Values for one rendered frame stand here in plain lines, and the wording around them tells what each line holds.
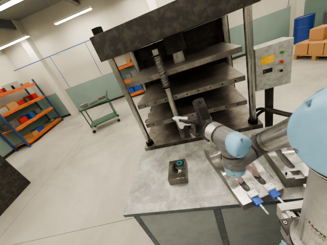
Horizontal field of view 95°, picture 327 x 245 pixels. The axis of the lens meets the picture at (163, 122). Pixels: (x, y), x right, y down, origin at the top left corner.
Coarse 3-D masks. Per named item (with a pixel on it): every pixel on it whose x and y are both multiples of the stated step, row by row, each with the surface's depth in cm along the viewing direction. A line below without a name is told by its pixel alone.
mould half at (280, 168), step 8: (272, 152) 106; (288, 152) 103; (272, 160) 101; (280, 160) 99; (296, 160) 96; (272, 168) 104; (280, 168) 94; (288, 168) 93; (296, 168) 91; (304, 168) 90; (280, 176) 95; (288, 176) 88; (288, 184) 90; (296, 184) 90
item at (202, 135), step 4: (192, 116) 68; (196, 116) 67; (192, 120) 65; (196, 120) 64; (192, 124) 68; (196, 124) 64; (204, 124) 59; (192, 128) 70; (196, 128) 65; (200, 128) 64; (204, 128) 58; (196, 132) 65; (200, 132) 65; (204, 132) 59; (196, 136) 66; (200, 136) 66; (204, 136) 63; (208, 140) 62
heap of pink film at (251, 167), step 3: (222, 162) 113; (252, 162) 102; (249, 165) 101; (252, 165) 101; (246, 168) 102; (249, 168) 100; (252, 168) 100; (255, 168) 100; (249, 171) 100; (252, 171) 99; (255, 171) 99; (252, 174) 99; (255, 174) 98; (258, 174) 98; (234, 177) 100; (240, 177) 99; (237, 180) 99; (240, 180) 98; (240, 183) 97
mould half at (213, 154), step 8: (216, 144) 128; (208, 152) 123; (216, 152) 120; (208, 160) 129; (216, 160) 118; (256, 160) 104; (216, 168) 114; (224, 176) 102; (248, 176) 99; (264, 176) 97; (232, 184) 98; (248, 184) 96; (256, 184) 94; (232, 192) 98; (240, 192) 93; (264, 192) 89; (280, 192) 89; (240, 200) 89; (248, 200) 88; (264, 200) 89; (248, 208) 89
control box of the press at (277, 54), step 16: (256, 48) 133; (272, 48) 130; (288, 48) 129; (256, 64) 137; (272, 64) 136; (288, 64) 135; (256, 80) 144; (272, 80) 143; (288, 80) 142; (272, 96) 155
